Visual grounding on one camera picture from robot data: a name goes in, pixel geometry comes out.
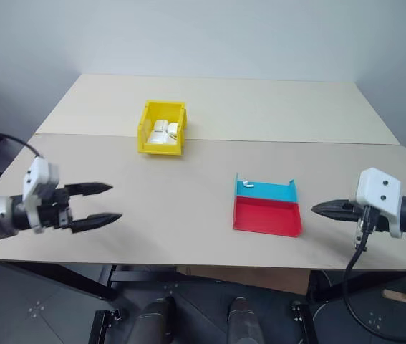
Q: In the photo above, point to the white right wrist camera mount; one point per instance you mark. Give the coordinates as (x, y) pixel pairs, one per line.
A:
(378, 193)

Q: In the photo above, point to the brown cardboard panel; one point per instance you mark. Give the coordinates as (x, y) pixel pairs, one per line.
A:
(245, 281)

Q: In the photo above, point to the red plastic tray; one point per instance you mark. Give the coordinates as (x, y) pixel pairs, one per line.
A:
(270, 218)

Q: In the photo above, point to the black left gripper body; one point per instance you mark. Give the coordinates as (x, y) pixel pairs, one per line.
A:
(54, 211)

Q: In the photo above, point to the blue plastic tray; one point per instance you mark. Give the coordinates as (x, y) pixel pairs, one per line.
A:
(278, 191)

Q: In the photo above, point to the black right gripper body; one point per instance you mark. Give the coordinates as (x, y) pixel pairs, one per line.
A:
(372, 222)

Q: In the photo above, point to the dark rounded shape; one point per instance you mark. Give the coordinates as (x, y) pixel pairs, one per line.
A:
(242, 322)
(156, 322)

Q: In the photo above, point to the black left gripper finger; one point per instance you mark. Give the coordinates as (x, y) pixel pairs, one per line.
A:
(97, 221)
(90, 188)

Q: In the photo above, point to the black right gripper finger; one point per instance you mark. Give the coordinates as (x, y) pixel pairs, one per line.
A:
(342, 215)
(335, 206)

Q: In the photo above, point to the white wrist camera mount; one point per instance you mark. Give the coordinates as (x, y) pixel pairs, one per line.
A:
(378, 193)
(39, 175)

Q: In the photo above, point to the yellow plastic bin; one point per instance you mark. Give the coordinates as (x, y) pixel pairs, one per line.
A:
(143, 145)

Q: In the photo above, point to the black table frame leg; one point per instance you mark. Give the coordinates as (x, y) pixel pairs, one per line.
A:
(73, 283)
(304, 322)

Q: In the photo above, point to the white earbuds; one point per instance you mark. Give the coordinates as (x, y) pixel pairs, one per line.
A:
(248, 184)

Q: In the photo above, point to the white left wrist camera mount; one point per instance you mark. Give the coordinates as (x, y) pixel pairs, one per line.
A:
(39, 175)

